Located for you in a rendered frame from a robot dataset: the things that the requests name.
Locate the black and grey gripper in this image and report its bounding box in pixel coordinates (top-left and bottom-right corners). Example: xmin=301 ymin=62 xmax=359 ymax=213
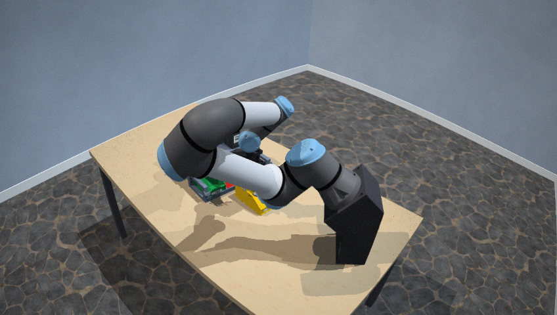
xmin=244 ymin=148 xmax=265 ymax=165

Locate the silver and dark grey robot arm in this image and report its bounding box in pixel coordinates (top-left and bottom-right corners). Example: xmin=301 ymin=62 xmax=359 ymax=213
xmin=157 ymin=96 xmax=361 ymax=210

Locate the green bin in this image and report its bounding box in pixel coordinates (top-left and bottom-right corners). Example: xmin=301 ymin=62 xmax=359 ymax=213
xmin=193 ymin=177 xmax=226 ymax=197

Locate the yellow bin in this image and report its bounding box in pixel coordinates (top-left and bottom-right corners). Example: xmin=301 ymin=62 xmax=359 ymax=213
xmin=235 ymin=186 xmax=271 ymax=216

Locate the grey metal shelf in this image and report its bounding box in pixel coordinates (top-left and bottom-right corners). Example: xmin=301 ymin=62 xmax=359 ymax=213
xmin=187 ymin=141 xmax=274 ymax=203

